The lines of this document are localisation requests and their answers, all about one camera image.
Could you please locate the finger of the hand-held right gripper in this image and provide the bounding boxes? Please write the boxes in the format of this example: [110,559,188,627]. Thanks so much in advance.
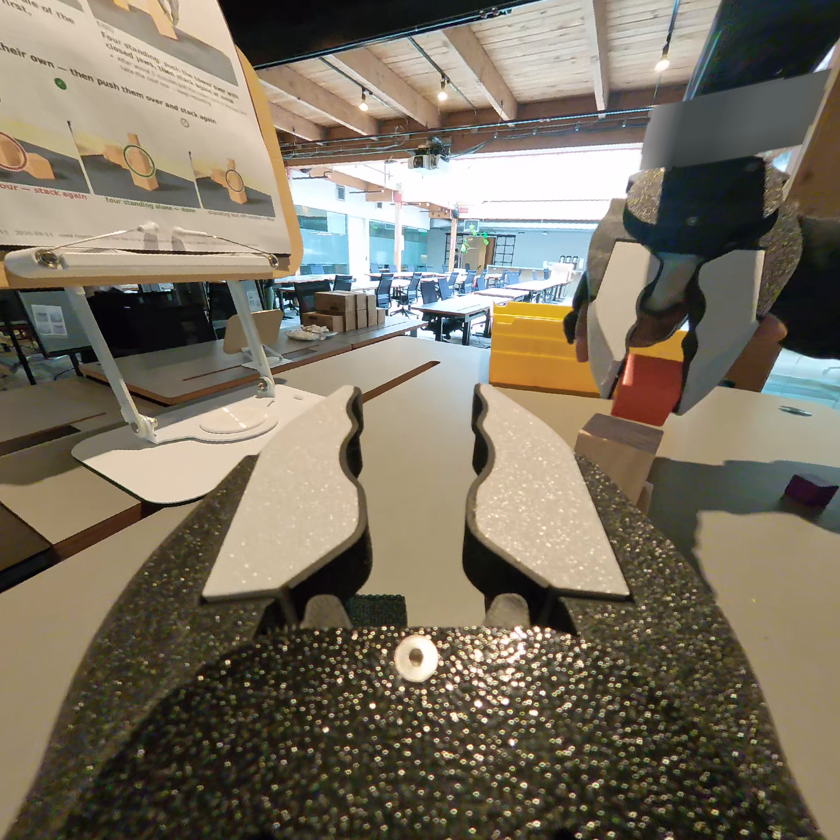
[675,248,767,416]
[585,239,657,400]

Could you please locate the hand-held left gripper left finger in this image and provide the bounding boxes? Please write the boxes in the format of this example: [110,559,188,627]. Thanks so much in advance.
[201,385,374,626]

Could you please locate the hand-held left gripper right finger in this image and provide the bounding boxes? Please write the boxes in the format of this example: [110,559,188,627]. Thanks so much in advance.
[462,382,634,626]

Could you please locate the medium wooden cube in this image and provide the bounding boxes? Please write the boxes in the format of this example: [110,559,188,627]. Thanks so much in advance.
[574,413,664,505]

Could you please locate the large yellow bin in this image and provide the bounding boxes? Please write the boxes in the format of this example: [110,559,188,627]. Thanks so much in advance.
[489,302,689,399]

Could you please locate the red cube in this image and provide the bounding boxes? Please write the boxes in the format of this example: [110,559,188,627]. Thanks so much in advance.
[610,354,685,426]

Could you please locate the purple cube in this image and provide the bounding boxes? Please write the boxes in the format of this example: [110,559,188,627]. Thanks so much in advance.
[784,472,840,508]

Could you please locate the white document stand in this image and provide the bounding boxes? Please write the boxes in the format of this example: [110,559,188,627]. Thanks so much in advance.
[3,223,329,508]

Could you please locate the plywood panel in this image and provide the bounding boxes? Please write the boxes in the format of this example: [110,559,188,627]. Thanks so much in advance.
[223,308,284,358]

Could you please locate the cardboard boxes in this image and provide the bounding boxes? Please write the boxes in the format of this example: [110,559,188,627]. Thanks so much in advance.
[301,290,387,333]

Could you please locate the group of black office chairs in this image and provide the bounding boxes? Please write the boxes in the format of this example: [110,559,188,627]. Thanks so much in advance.
[289,269,513,342]

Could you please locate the ceiling projector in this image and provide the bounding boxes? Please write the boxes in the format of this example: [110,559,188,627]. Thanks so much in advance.
[407,138,454,172]

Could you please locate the black case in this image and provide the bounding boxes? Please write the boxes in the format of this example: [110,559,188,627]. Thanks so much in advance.
[88,282,217,358]

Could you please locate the framed sign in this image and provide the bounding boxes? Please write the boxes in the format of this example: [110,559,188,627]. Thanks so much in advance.
[18,289,89,388]

